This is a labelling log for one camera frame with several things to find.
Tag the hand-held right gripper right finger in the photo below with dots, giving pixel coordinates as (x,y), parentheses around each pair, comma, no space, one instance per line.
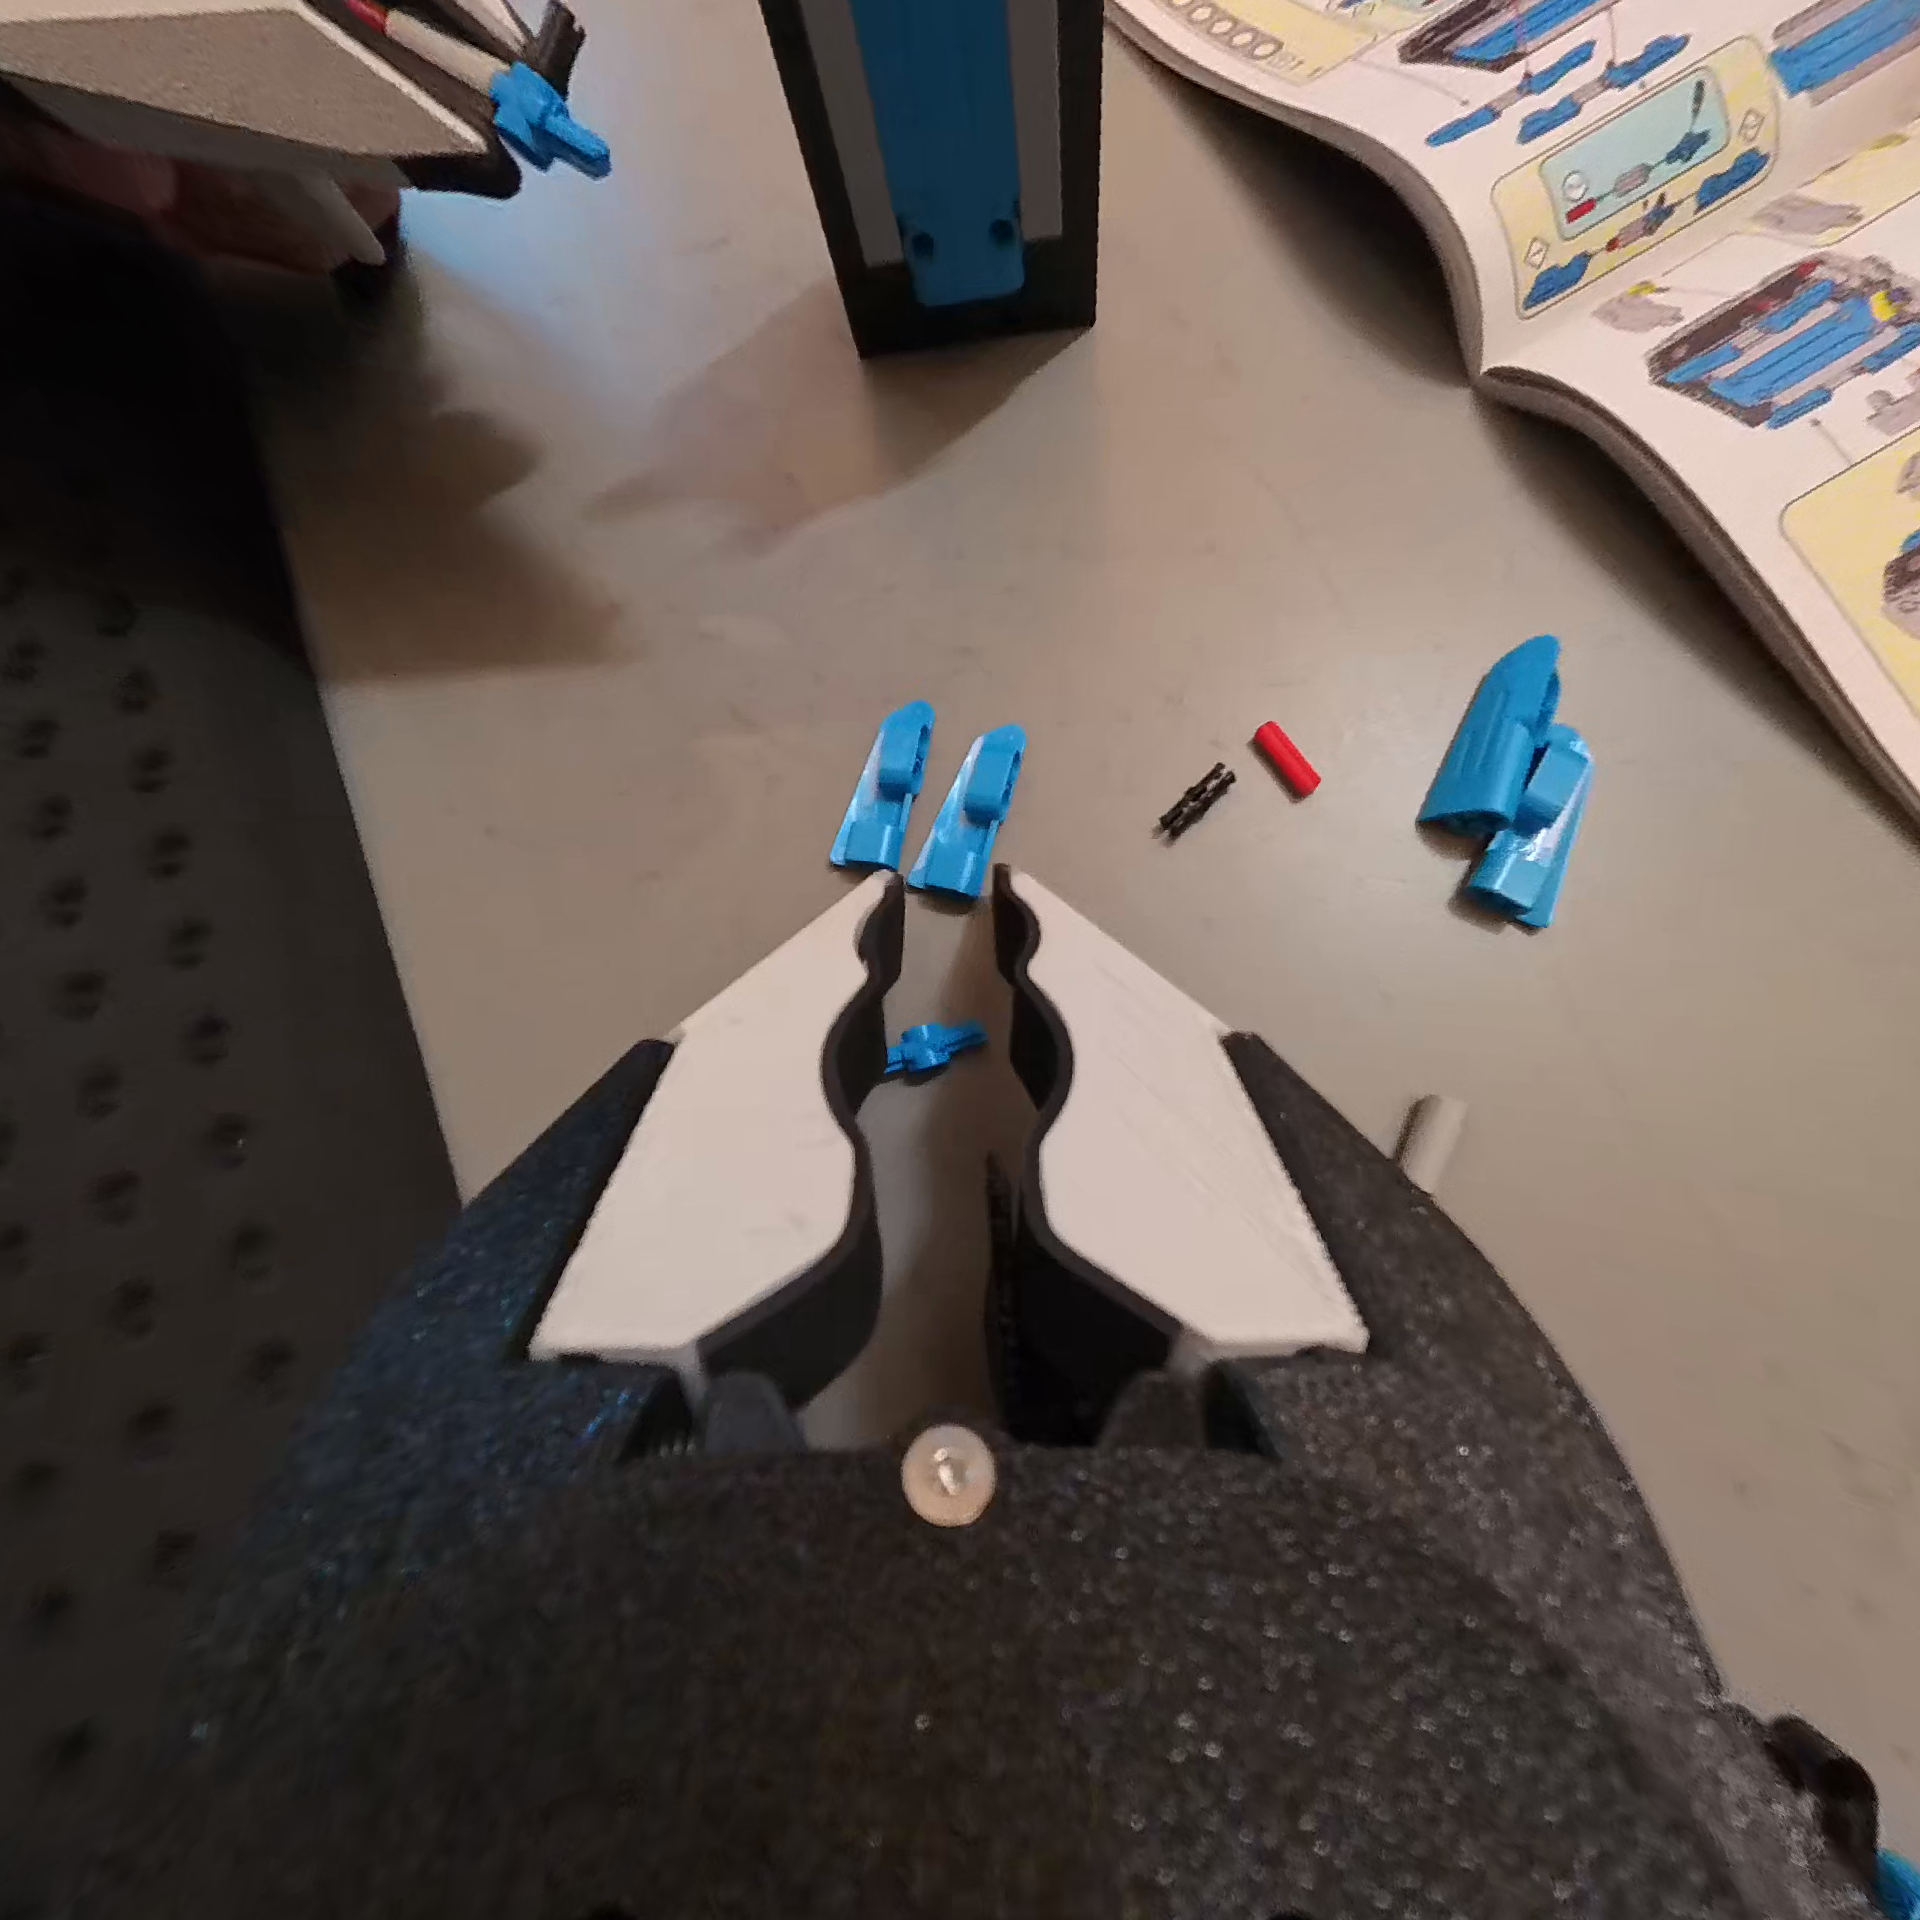
(1186,1202)

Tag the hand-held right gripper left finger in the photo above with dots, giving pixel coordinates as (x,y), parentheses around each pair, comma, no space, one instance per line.
(720,1202)

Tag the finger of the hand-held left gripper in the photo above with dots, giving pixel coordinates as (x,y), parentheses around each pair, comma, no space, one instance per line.
(511,25)
(209,61)

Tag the blue grey axle assembly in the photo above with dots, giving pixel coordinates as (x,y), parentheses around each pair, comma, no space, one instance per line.
(547,121)

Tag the small blue connector brick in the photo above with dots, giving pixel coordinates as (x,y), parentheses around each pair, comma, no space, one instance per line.
(935,1045)

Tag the blue curved brick panel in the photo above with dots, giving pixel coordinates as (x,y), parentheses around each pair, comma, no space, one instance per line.
(889,786)
(967,818)

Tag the grey desk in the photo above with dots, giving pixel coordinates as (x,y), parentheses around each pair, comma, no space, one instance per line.
(601,598)

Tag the person's left hand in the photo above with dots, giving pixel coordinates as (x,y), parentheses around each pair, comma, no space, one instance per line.
(242,216)

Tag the grey bush brick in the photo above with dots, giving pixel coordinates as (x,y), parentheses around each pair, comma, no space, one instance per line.
(1429,1140)

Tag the black connector pin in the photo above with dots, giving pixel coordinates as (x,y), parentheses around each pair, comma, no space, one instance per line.
(1199,806)

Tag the red bush brick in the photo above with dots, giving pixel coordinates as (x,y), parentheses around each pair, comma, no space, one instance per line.
(1287,757)

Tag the black blue brick model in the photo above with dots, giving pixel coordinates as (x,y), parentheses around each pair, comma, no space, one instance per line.
(961,151)

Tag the black perforated panel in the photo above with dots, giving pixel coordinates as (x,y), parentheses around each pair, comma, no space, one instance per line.
(151,901)

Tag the instruction booklet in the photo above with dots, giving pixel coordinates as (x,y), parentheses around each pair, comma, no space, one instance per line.
(1681,241)

